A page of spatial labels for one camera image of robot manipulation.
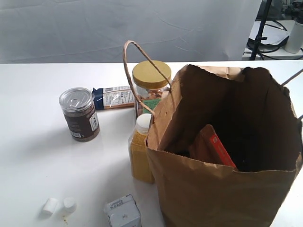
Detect brown packet with red label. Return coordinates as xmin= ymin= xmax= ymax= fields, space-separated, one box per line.
xmin=188 ymin=124 xmax=238 ymax=170

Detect brown paper bag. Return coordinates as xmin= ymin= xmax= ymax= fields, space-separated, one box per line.
xmin=145 ymin=64 xmax=303 ymax=227

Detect yellow lid plastic jar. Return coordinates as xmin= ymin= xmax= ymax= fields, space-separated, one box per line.
xmin=132 ymin=60 xmax=171 ymax=110

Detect blue cracker package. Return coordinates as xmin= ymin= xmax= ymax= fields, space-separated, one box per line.
xmin=92 ymin=86 xmax=134 ymax=110

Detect yellow grain bottle white cap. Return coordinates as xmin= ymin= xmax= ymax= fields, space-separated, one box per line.
xmin=128 ymin=113 xmax=154 ymax=184

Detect clear can brown label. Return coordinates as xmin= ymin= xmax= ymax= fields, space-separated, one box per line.
xmin=59 ymin=87 xmax=100 ymax=142

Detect grey white carton box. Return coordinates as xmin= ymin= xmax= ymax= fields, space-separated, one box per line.
xmin=104 ymin=194 xmax=142 ymax=227

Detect white marshmallow right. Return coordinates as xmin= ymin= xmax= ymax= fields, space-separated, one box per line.
xmin=63 ymin=197 xmax=77 ymax=213

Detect white marshmallow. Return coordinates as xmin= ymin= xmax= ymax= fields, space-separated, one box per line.
xmin=42 ymin=198 xmax=58 ymax=215
xmin=63 ymin=197 xmax=77 ymax=213

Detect black tripod stand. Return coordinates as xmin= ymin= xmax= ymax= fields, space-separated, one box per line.
xmin=250 ymin=0 xmax=272 ymax=61

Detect white marshmallow left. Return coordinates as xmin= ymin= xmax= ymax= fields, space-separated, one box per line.
xmin=42 ymin=198 xmax=58 ymax=215

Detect white backdrop cloth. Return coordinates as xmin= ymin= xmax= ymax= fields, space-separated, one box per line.
xmin=0 ymin=0 xmax=261 ymax=63

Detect white papers on desk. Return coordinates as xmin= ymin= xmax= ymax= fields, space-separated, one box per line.
xmin=249 ymin=21 xmax=289 ymax=45

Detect white thermos bottle black lid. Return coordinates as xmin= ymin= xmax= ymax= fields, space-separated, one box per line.
xmin=285 ymin=11 xmax=303 ymax=53

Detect black cables on desk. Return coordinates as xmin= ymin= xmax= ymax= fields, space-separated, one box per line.
xmin=246 ymin=20 xmax=291 ymax=60

